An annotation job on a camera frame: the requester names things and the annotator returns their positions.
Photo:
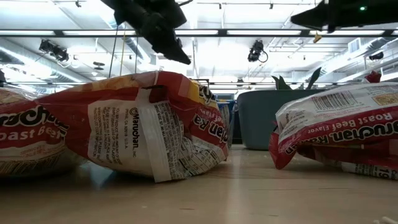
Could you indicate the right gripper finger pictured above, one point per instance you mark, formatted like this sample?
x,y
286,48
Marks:
x,y
311,17

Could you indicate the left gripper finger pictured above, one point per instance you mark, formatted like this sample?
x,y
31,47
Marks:
x,y
169,48

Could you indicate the red roast beef ramen packet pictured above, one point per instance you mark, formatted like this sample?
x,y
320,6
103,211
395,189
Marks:
x,y
373,163
342,115
28,130
124,124

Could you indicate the small yellow tag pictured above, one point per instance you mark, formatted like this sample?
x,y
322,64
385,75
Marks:
x,y
317,38

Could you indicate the black ceiling fixture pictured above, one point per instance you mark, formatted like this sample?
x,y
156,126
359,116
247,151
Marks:
x,y
377,56

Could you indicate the large teal plastic bin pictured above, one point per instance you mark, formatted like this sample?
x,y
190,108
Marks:
x,y
258,121

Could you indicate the black overhead camera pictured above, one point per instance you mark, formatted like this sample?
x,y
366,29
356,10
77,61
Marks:
x,y
255,51

